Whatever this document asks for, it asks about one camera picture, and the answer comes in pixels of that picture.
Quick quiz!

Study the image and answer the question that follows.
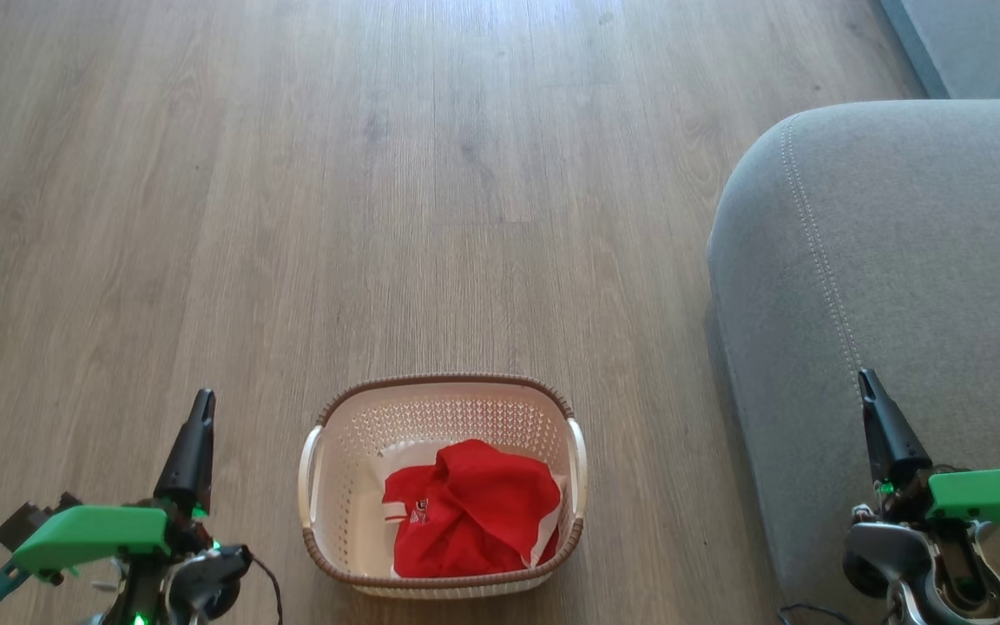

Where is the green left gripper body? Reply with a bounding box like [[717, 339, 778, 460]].
[[12, 499, 214, 582]]

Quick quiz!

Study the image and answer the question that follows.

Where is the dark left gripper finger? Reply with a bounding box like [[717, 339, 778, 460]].
[[155, 389, 216, 515]]

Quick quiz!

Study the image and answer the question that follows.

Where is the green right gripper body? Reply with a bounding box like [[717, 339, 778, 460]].
[[878, 469, 1000, 549]]

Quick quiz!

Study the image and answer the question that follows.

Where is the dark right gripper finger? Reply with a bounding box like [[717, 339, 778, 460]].
[[859, 369, 932, 489]]

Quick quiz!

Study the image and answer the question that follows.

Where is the red white shirt with logo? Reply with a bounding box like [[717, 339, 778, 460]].
[[374, 439, 568, 579]]

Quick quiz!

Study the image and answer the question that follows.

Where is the grey fabric sofa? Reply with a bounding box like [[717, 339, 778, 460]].
[[707, 97, 1000, 625]]

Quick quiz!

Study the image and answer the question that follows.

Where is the white brown-rimmed laundry basket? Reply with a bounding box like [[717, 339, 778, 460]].
[[298, 374, 588, 600]]

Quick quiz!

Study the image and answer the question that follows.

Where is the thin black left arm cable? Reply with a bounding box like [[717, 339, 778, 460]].
[[248, 556, 284, 625]]

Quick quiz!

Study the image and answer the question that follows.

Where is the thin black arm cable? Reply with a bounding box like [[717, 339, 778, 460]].
[[248, 556, 284, 625], [778, 602, 857, 625]]

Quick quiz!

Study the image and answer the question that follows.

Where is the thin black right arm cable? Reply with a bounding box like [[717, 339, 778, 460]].
[[778, 602, 857, 625]]

